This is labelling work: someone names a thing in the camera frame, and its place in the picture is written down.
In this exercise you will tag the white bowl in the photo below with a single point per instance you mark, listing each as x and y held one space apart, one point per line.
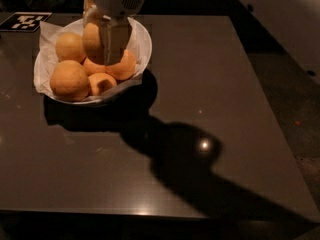
141 40

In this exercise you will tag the black white marker tag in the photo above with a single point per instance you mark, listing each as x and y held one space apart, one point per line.
24 21

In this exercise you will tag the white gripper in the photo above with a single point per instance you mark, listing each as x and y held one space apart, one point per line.
117 1

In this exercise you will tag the white paper liner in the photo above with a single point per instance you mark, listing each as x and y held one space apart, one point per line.
45 64

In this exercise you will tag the small front orange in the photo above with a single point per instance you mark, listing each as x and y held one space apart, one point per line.
101 82

